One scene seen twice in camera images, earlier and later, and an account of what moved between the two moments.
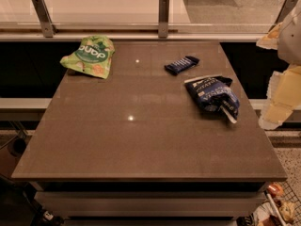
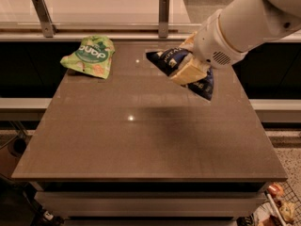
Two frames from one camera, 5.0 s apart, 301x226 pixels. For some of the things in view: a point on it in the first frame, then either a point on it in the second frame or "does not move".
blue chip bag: x=215 y=94 -> x=170 y=59
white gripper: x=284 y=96 -> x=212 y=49
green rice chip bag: x=92 y=56 does not move
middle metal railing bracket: x=164 y=7 does not move
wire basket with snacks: x=281 y=208 does not move
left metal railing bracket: x=49 y=29 does not move
